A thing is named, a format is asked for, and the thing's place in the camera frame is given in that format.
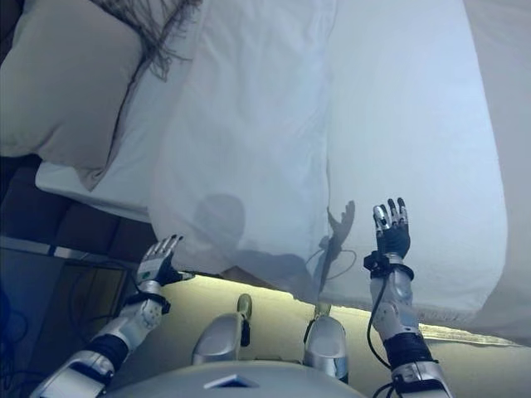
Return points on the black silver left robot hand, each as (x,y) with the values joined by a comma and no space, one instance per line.
(155,265)

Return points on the white duvet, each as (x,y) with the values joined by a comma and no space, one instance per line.
(311,124)

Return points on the pale textured floor rug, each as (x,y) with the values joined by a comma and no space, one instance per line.
(464,333)

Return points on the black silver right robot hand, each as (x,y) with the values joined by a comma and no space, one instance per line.
(396,240)

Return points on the white fitted mattress sheet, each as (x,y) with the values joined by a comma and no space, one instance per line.
(132,174)

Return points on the large beige pillow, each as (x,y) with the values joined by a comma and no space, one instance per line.
(62,91)

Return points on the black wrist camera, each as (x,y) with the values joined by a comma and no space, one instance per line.
(165,306)
(375,262)

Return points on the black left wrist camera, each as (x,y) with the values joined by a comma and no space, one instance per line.
(165,306)

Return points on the patterned fringed cushion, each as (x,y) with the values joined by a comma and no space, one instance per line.
(120,6)

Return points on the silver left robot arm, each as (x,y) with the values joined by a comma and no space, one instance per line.
(132,323)

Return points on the beige fringed bed runner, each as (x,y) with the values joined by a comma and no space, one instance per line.
(514,166)

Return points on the wooden nightstand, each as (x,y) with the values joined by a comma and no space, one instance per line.
(95,290)

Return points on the grey robot torso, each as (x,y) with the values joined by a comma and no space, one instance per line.
(249,383)

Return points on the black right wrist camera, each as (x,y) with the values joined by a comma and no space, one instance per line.
(375,262)

